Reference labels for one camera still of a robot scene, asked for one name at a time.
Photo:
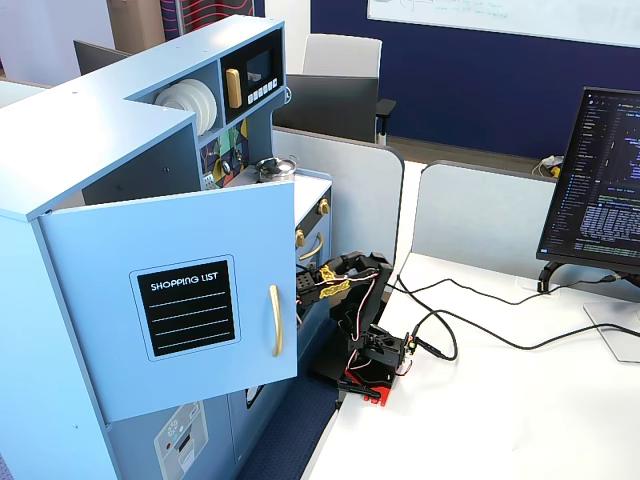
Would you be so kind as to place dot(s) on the yellow lettered tag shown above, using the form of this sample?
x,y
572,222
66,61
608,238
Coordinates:
x,y
334,289

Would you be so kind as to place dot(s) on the white toy plate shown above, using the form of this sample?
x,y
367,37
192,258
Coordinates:
x,y
197,100
212,114
167,97

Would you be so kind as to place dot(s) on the blue cabinet door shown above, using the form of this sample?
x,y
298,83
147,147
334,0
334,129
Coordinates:
x,y
100,325

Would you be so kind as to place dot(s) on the white office chair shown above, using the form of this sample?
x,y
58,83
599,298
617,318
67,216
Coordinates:
x,y
342,55

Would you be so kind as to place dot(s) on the silver monitor stand base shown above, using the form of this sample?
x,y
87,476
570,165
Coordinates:
x,y
617,335

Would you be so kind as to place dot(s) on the red robot base mount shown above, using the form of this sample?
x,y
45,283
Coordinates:
x,y
382,392

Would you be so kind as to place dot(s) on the black toy microwave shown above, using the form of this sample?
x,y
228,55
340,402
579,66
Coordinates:
x,y
260,65

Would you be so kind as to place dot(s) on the black table clamp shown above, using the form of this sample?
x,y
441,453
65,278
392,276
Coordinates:
x,y
350,386

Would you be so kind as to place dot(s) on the black shopping list sticker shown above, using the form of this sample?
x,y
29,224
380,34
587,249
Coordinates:
x,y
185,330

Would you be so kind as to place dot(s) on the black computer monitor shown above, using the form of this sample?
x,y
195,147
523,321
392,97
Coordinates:
x,y
600,175

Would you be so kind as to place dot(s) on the white crumpled object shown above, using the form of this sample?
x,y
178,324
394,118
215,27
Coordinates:
x,y
550,161

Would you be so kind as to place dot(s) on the black monitor bracket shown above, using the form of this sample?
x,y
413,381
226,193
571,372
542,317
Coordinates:
x,y
547,275

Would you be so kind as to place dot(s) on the silver toy pot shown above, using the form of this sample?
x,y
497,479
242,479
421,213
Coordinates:
x,y
277,172

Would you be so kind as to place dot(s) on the whiteboard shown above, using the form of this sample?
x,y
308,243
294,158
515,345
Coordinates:
x,y
550,20

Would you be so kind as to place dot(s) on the small metal ladle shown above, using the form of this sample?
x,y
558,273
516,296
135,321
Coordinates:
x,y
226,167

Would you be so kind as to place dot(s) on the gold stove knob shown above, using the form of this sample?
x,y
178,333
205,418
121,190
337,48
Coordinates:
x,y
300,237
324,205

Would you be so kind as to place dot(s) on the dark grey monitor back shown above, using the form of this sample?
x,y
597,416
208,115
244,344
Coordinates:
x,y
330,107
95,56

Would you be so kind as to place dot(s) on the grey ice dispenser sticker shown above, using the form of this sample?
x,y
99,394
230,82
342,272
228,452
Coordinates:
x,y
180,440

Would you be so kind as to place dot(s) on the small yellow object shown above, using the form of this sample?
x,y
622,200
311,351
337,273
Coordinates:
x,y
555,171

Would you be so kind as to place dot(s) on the dark banner red lines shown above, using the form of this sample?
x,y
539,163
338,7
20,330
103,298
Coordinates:
x,y
210,12

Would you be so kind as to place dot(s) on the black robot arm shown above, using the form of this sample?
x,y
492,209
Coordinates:
x,y
372,280

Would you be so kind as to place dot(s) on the brown wooden door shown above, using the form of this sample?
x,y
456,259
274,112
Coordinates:
x,y
132,25

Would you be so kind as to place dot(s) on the blue toy kitchen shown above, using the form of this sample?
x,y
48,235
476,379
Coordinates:
x,y
100,100

